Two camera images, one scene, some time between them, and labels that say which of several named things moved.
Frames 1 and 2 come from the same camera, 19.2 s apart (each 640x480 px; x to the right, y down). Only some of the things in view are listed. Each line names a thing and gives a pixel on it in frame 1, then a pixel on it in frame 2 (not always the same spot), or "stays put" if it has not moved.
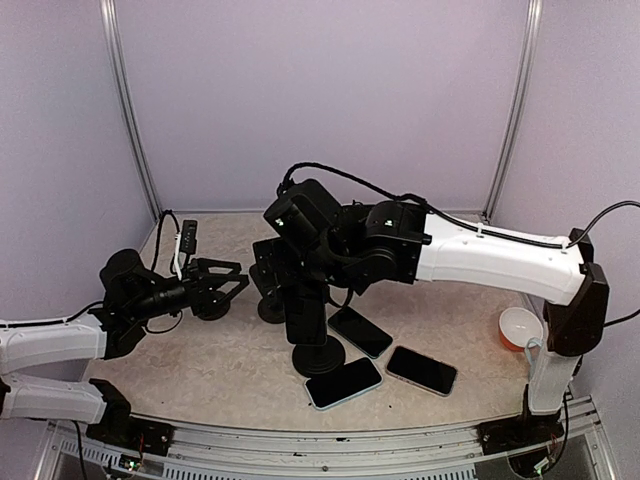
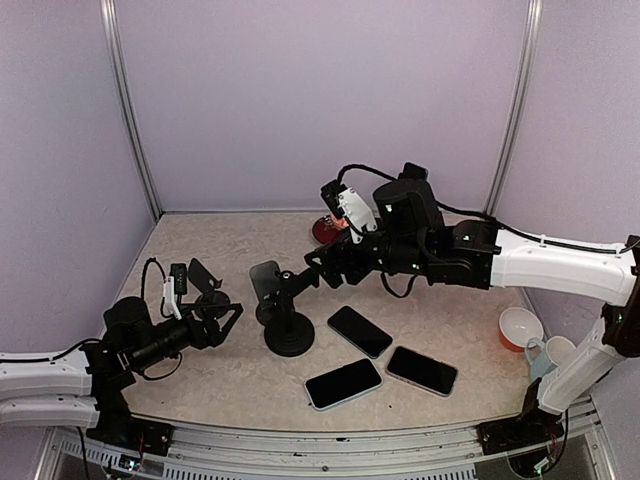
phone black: (306, 319) -> (413, 172)
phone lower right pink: (422, 371) stays put
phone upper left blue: (361, 332) stays put
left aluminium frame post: (112, 41) stays put
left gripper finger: (223, 297) -> (229, 325)
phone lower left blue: (354, 378) stays put
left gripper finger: (206, 263) -> (219, 309)
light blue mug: (534, 356) stays put
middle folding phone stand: (268, 279) stays put
